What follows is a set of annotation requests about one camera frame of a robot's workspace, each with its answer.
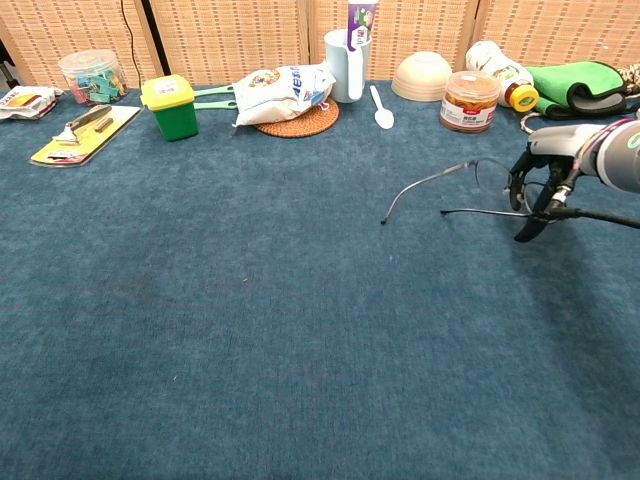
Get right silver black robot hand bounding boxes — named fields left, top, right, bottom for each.
left=507, top=122, right=609, bottom=245

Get thin-framed eyeglasses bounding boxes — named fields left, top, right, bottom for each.
left=379, top=157, right=551, bottom=225

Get green microfibre cloth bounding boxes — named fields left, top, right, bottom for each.
left=524, top=60, right=634, bottom=120

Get clear snack jar red label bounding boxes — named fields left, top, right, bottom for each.
left=439, top=69, right=501, bottom=135

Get white drink bottle yellow cap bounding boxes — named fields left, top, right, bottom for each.
left=464, top=39, right=540, bottom=114

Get beige upturned bowl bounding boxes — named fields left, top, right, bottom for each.
left=390, top=50, right=454, bottom=103

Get white plastic spoon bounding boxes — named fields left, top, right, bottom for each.
left=368, top=84, right=396, bottom=130

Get purple white toothpaste tube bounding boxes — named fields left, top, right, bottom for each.
left=346, top=0, right=380, bottom=54

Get light blue plastic cup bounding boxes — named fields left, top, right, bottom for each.
left=323, top=28, right=372, bottom=105

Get round woven brown coaster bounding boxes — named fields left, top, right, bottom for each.
left=253, top=97, right=341, bottom=139

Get white printed food bag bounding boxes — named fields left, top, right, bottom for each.
left=232, top=62, right=337, bottom=128

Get bamboo folding screen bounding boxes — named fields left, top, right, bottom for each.
left=0, top=0, right=640, bottom=89

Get blue carpet table cover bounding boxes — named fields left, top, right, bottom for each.
left=0, top=79, right=640, bottom=480

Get green yellow mini bin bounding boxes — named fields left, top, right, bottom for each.
left=139, top=73, right=200, bottom=143

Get clear jar of binder clips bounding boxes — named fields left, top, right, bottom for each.
left=57, top=48, right=130, bottom=106

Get yellow razor blister pack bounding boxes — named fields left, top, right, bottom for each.
left=29, top=103, right=143, bottom=169

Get white red snack packet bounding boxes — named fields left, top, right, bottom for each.
left=0, top=85, right=65, bottom=121

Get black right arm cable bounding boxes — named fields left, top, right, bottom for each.
left=547, top=169, right=640, bottom=230

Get thin black hanging cable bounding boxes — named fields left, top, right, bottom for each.
left=121, top=0, right=142, bottom=89

